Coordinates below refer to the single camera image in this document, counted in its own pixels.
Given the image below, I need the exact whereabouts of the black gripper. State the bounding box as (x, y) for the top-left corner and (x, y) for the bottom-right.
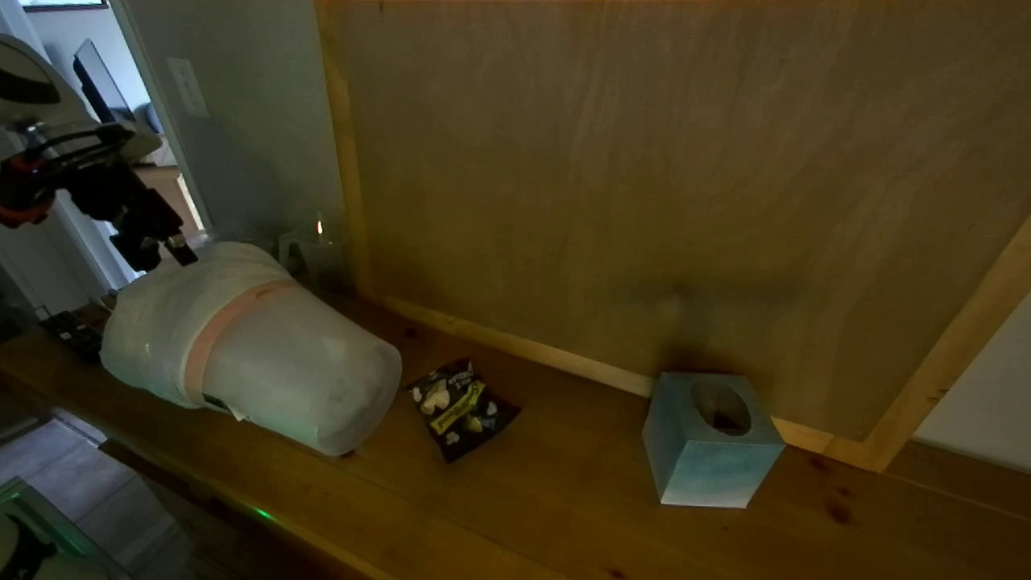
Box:
(61, 152), (202, 274)

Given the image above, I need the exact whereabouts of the black remote control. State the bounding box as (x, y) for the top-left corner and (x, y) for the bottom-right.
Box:
(46, 304), (108, 363)

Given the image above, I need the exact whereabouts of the black snack packet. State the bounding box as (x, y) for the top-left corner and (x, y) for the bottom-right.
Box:
(406, 358), (521, 463)

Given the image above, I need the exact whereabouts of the wooden board panel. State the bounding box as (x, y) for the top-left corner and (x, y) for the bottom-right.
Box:
(312, 0), (1031, 477)

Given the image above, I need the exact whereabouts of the teal cube tissue box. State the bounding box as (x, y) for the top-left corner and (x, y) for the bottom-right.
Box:
(641, 372), (789, 514)

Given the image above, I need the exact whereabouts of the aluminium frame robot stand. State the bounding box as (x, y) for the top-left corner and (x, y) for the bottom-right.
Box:
(0, 477), (131, 580)

